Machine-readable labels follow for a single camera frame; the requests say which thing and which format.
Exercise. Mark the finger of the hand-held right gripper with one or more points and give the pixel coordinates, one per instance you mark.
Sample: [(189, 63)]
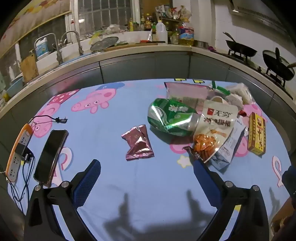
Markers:
[(290, 183)]

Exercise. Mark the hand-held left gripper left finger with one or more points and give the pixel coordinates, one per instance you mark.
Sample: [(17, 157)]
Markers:
[(89, 180)]

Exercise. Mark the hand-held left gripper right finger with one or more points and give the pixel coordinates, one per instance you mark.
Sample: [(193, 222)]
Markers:
[(203, 178)]

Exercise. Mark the dark brown wrapper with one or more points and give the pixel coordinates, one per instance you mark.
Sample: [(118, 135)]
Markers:
[(190, 151)]

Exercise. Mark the green foil snack bag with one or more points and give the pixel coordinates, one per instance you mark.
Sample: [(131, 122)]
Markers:
[(171, 118)]

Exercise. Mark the brown cardboard box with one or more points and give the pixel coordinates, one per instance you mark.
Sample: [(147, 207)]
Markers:
[(283, 217)]

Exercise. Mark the blue white milk carton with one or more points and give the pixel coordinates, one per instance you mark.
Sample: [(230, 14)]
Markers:
[(229, 150)]

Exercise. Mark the black smartphone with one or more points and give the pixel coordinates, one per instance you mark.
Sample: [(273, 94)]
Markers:
[(49, 157)]

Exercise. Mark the white snack pouch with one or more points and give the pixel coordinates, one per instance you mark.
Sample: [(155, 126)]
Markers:
[(215, 120)]

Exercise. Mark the yellow cardboard box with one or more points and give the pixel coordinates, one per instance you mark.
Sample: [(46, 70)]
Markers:
[(256, 134)]

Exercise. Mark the pink foil snack packet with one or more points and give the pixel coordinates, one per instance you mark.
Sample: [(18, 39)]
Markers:
[(142, 129), (138, 146)]

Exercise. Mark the black charger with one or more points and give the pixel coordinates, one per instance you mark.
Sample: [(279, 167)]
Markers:
[(22, 150)]

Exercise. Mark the red candy wrapper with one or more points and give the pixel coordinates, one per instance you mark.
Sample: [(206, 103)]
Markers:
[(242, 113)]

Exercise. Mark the orange white power strip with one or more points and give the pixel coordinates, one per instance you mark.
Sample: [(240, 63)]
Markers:
[(12, 170)]

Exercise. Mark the cartoon pig printed blanket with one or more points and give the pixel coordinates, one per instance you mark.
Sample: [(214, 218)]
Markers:
[(129, 111)]

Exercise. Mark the pink plastic bag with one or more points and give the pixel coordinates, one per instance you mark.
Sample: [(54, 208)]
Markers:
[(187, 92)]

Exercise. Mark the green plastic strip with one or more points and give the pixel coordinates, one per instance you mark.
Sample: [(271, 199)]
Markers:
[(223, 90)]

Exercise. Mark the white wrapped packets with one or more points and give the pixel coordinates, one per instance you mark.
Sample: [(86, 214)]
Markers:
[(240, 93)]

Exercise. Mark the black pan with lid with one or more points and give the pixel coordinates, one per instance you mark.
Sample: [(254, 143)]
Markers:
[(277, 64)]

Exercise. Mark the light blue plastic basin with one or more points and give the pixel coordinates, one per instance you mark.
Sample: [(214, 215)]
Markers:
[(15, 87)]

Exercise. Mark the black gas stove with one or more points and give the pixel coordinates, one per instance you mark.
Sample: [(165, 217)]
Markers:
[(254, 66)]

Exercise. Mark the grey kitchen cabinets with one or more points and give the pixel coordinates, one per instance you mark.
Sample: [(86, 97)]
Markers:
[(138, 67)]

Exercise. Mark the small wooden cutting board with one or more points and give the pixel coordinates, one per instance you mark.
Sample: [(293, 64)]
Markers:
[(29, 68)]

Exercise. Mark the steel kitchen faucet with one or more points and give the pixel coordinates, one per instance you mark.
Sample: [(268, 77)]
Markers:
[(79, 46), (59, 55)]

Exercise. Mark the purple cloth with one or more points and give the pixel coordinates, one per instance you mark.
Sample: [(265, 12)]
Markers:
[(211, 48)]

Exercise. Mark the black wok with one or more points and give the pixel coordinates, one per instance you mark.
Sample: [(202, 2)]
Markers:
[(241, 49)]

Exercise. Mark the steel bowl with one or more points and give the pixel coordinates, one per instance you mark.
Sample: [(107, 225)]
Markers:
[(201, 43)]

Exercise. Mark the white blue detergent jug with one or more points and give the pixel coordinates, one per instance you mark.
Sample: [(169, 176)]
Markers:
[(42, 48)]

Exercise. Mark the long wooden cutting board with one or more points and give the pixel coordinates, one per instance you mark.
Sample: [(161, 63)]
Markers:
[(129, 46)]

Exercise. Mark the large cooking oil bottle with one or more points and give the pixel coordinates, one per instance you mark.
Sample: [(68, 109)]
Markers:
[(186, 34)]

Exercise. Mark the red packet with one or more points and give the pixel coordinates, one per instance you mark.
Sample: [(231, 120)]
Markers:
[(145, 41)]

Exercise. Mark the white plastic jug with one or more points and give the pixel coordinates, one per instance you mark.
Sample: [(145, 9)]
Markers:
[(161, 32)]

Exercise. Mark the white plastic tub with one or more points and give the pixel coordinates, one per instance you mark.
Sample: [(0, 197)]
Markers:
[(136, 36)]

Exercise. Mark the wooden spice rack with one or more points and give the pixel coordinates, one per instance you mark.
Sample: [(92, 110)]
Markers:
[(171, 22)]

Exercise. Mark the row of condiment bottles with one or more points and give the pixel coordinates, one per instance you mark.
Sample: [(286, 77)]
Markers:
[(148, 23)]

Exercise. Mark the barred kitchen window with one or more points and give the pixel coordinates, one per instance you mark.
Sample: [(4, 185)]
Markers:
[(101, 16)]

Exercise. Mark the pile of food packets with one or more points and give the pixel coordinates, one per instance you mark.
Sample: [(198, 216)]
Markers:
[(173, 11)]

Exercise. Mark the steel range hood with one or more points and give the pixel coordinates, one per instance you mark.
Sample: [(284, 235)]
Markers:
[(254, 14)]

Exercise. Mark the colourful wall poster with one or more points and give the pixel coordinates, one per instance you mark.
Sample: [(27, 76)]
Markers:
[(34, 16)]

